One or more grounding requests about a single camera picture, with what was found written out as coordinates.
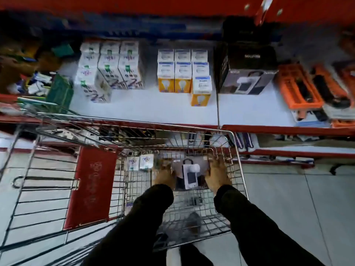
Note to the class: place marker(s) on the person's right forearm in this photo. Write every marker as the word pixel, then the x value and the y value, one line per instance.
pixel 258 232

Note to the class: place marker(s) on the pile of mixed small packets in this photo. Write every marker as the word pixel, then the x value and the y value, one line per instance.
pixel 27 66

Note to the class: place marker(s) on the person's leg in dark trousers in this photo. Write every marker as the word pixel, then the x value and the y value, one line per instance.
pixel 194 254

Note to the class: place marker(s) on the person's right hand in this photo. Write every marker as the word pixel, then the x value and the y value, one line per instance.
pixel 219 175

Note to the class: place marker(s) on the group of white green-print boxes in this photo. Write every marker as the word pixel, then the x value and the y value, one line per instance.
pixel 109 69

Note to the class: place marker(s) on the person's right fingers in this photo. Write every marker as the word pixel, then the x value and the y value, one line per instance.
pixel 217 164

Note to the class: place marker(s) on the person's left fingers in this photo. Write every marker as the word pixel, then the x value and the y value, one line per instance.
pixel 163 166

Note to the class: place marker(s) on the red upper shelf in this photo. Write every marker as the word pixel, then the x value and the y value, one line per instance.
pixel 177 6

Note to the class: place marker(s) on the group of orange white boxes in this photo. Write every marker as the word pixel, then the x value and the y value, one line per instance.
pixel 184 74

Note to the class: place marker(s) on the person's left forearm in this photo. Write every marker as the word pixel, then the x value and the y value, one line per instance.
pixel 133 229

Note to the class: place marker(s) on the small white bulb box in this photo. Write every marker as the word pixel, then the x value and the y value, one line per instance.
pixel 146 162
pixel 132 163

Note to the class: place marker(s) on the green box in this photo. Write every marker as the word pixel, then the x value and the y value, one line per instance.
pixel 59 91

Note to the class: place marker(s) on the person's left hand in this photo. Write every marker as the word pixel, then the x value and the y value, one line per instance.
pixel 165 175

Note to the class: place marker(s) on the red cart seat flap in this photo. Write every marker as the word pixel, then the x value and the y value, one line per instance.
pixel 90 188

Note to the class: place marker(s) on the orange blister pack tool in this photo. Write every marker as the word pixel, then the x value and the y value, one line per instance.
pixel 331 90
pixel 348 77
pixel 299 88

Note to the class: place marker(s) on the large black lamp carton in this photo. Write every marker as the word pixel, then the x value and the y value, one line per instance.
pixel 245 77

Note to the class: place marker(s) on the black lamp box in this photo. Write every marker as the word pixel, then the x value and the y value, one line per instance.
pixel 188 171

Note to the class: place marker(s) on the white shelf with red edge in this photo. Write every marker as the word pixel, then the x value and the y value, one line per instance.
pixel 249 113

